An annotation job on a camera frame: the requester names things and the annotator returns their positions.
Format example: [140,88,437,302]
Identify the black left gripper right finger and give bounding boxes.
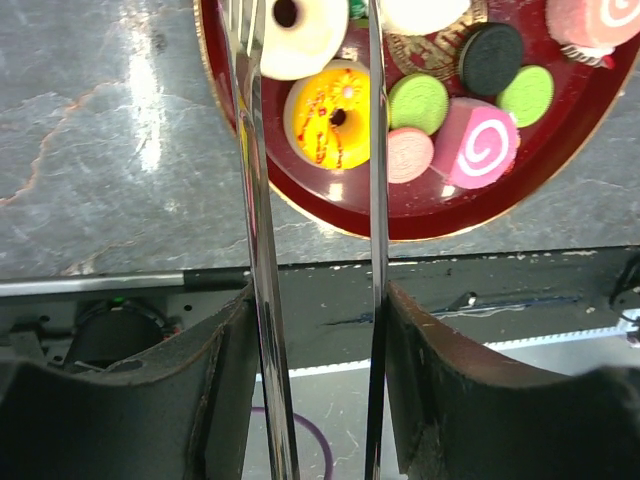
[386,284,639,479]

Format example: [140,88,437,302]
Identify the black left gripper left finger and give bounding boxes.
[1,288,258,479]

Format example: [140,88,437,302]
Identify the pink macaron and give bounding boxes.
[387,127,434,184]

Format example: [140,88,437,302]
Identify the hot pink swirl roll cake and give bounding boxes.
[431,97,520,190]

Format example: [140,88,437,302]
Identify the green macaron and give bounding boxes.
[496,65,555,128]
[388,73,449,135]

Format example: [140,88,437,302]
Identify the yellow frosted donut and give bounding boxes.
[283,60,370,170]

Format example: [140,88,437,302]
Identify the black sandwich cookie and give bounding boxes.
[458,22,524,97]

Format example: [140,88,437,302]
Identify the plain white donut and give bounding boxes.
[260,0,349,81]

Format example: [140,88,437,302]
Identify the silver metal serving tongs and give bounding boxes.
[219,1,389,479]

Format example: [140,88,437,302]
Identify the round red lacquer tray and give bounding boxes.
[193,0,640,242]

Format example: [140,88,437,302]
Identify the white cream sandwich bun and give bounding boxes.
[379,0,471,36]

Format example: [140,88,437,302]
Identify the salmon pink swirl roll cake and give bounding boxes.
[545,0,639,69]

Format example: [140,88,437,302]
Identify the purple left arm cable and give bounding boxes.
[249,406,335,480]

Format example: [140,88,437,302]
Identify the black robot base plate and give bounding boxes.
[279,247,639,369]

